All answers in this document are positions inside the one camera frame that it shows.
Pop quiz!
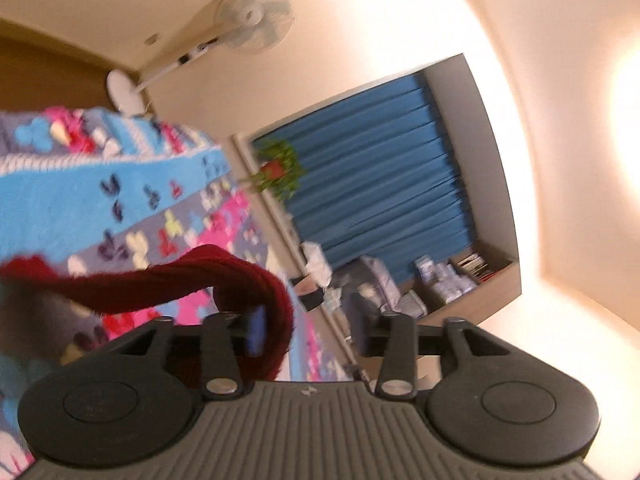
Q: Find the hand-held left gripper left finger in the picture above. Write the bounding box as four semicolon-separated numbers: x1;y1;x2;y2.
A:
107;304;270;402

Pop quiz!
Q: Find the blue curtain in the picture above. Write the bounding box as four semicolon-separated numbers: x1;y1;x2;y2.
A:
250;72;476;281

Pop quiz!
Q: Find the clear plastic storage box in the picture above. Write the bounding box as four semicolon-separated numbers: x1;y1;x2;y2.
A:
350;255;432;317

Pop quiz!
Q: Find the wooden shelf unit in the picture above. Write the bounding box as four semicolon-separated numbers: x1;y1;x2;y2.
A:
412;54;522;327

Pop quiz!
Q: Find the red knitted sweater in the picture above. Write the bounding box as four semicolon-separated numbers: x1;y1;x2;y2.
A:
0;244;296;382

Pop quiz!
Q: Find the white pedestal fan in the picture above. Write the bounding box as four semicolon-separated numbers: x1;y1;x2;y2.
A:
105;0;296;117

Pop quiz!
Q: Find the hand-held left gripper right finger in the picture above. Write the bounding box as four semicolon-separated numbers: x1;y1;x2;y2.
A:
349;294;506;402

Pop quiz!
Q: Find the floral striped blanket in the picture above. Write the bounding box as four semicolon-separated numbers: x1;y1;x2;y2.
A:
0;105;362;480

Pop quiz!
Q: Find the white cloth pile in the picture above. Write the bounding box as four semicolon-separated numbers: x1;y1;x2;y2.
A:
300;241;334;286

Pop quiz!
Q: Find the potted green plant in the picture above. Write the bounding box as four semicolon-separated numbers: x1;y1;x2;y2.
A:
249;137;307;204

